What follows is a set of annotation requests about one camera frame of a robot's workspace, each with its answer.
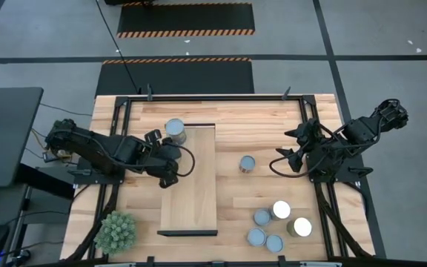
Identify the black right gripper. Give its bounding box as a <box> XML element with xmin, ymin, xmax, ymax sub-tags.
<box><xmin>275</xmin><ymin>118</ymin><xmax>324</xmax><ymax>174</ymax></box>

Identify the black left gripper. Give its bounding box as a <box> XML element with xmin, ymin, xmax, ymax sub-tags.
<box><xmin>145</xmin><ymin>128</ymin><xmax>182</xmax><ymax>189</ymax></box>

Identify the large yellow label can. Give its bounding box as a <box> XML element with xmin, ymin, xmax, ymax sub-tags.
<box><xmin>164</xmin><ymin>117</ymin><xmax>188</xmax><ymax>145</ymax></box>

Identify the large carrots can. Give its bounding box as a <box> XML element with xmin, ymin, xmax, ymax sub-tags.
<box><xmin>268</xmin><ymin>200</ymin><xmax>292</xmax><ymax>223</ymax></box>

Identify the small teal can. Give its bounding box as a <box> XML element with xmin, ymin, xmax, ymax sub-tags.
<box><xmin>253</xmin><ymin>208</ymin><xmax>272</xmax><ymax>228</ymax></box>

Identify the large peaches can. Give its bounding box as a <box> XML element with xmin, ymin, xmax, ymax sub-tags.
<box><xmin>285</xmin><ymin>217</ymin><xmax>314</xmax><ymax>239</ymax></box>

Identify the peas can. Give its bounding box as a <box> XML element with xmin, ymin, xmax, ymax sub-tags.
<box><xmin>246</xmin><ymin>227</ymin><xmax>268</xmax><ymax>248</ymax></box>

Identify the small red green can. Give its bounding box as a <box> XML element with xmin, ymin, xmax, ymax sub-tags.
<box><xmin>265</xmin><ymin>234</ymin><xmax>285</xmax><ymax>254</ymax></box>

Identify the black mat with striped edge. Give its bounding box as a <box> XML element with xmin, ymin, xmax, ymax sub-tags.
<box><xmin>116</xmin><ymin>1</ymin><xmax>256</xmax><ymax>39</ymax></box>
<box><xmin>95</xmin><ymin>56</ymin><xmax>256</xmax><ymax>99</ymax></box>

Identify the green artificial plant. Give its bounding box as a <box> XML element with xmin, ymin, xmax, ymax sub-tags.
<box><xmin>93</xmin><ymin>210</ymin><xmax>138</xmax><ymax>257</ymax></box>

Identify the black desk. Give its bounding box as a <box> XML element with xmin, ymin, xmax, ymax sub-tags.
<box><xmin>0</xmin><ymin>86</ymin><xmax>45</xmax><ymax>191</ymax></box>

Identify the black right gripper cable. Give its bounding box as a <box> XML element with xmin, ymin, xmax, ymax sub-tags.
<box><xmin>268</xmin><ymin>154</ymin><xmax>313</xmax><ymax>180</ymax></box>

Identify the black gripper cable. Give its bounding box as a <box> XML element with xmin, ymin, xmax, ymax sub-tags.
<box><xmin>168</xmin><ymin>142</ymin><xmax>196</xmax><ymax>178</ymax></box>
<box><xmin>268</xmin><ymin>154</ymin><xmax>313</xmax><ymax>180</ymax></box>

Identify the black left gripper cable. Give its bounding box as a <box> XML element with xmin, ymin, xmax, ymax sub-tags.
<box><xmin>168</xmin><ymin>142</ymin><xmax>196</xmax><ymax>178</ymax></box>

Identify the wooden shelf with black frame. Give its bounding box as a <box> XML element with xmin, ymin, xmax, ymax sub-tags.
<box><xmin>156</xmin><ymin>122</ymin><xmax>219</xmax><ymax>238</ymax></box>

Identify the black metal table frame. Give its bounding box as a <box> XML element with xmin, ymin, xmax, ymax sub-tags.
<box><xmin>60</xmin><ymin>93</ymin><xmax>387</xmax><ymax>267</ymax></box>

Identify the grey floor cable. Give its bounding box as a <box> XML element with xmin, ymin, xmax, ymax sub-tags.
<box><xmin>38</xmin><ymin>102</ymin><xmax>93</xmax><ymax>117</ymax></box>

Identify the thin black floor cable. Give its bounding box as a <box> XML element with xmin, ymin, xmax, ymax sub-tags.
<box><xmin>94</xmin><ymin>0</ymin><xmax>142</xmax><ymax>95</ymax></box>

